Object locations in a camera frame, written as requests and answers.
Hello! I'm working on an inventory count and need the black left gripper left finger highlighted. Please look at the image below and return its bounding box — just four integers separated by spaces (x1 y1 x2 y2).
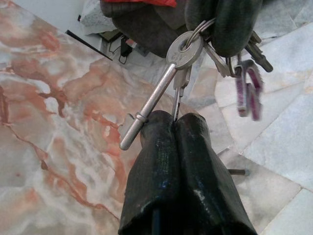
118 110 182 235

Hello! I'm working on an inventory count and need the orange marble pattern board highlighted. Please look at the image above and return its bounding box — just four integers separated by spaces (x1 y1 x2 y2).
0 0 235 235

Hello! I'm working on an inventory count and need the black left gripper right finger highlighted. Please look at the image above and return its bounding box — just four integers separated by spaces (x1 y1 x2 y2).
171 114 258 235

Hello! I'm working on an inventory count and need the key bunch with pink carabiner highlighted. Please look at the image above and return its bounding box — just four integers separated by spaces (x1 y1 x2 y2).
119 17 274 150

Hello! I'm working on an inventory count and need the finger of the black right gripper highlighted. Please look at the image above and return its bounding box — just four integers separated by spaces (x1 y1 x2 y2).
211 0 264 57
184 0 221 33

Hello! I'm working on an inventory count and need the red plastic stool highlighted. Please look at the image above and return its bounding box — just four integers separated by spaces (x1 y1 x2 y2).
101 0 177 7

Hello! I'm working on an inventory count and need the dark metal board leg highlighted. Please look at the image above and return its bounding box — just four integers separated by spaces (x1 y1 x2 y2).
229 168 250 177

